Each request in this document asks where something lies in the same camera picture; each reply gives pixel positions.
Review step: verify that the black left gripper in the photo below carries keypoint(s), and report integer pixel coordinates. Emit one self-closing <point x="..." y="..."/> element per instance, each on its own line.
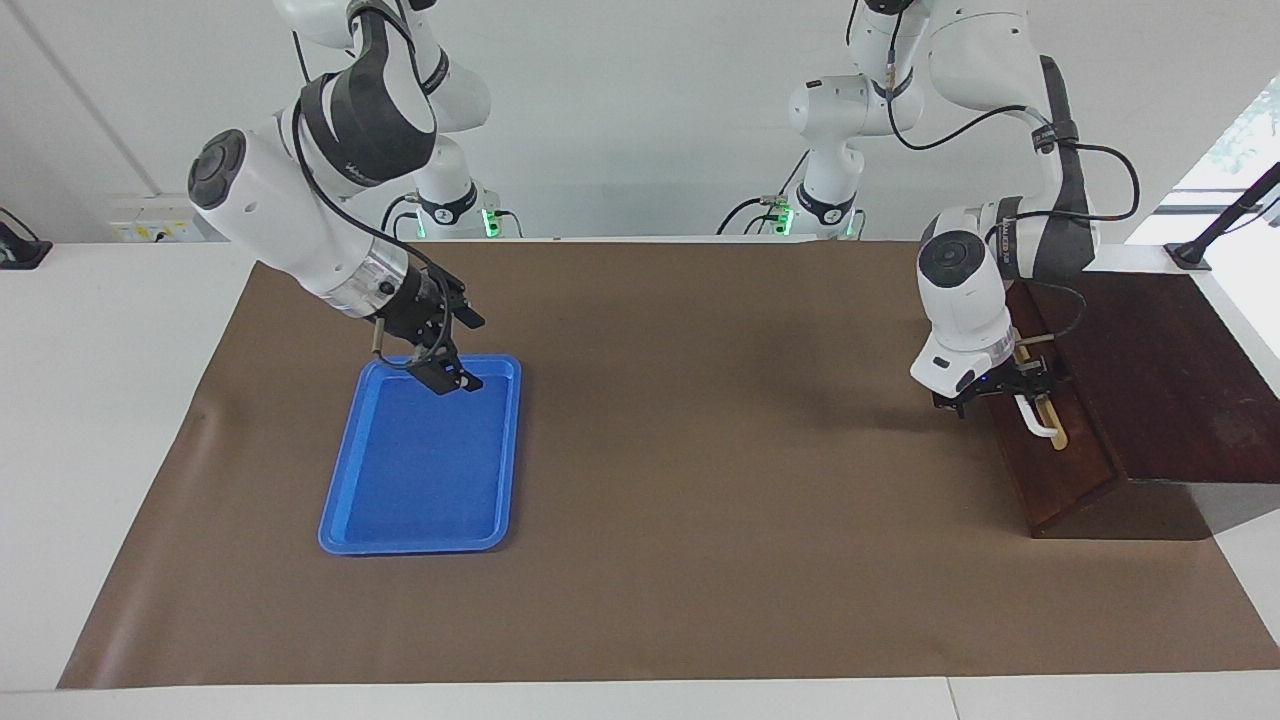
<point x="985" y="392"/>

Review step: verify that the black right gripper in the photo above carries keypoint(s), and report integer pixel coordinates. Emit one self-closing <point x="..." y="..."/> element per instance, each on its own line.
<point x="415" y="305"/>

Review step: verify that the wooden drawer with dark front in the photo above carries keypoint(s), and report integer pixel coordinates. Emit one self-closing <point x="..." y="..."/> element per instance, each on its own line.
<point x="1060" y="480"/>

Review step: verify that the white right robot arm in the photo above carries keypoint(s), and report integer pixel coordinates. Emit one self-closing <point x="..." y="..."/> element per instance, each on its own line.
<point x="290" y="210"/>

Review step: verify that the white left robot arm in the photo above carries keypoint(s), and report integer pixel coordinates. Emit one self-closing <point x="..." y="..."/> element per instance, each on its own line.
<point x="965" y="280"/>

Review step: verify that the dark wooden drawer cabinet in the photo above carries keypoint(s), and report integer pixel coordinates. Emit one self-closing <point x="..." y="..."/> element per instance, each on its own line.
<point x="1170" y="380"/>

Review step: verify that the blue plastic tray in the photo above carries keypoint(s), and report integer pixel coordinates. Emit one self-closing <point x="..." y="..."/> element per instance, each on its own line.
<point x="420" y="470"/>

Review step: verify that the black angled stand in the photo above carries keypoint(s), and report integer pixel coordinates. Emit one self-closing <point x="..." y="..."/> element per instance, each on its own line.
<point x="1215" y="230"/>

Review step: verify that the brown table mat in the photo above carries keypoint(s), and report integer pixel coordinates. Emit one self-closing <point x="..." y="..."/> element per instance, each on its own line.
<point x="700" y="500"/>

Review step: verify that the white wall socket box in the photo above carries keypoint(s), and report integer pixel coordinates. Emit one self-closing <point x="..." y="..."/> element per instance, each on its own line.
<point x="150" y="218"/>

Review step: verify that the black desk clamp mount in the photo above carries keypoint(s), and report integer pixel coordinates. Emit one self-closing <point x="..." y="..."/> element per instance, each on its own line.
<point x="18" y="250"/>

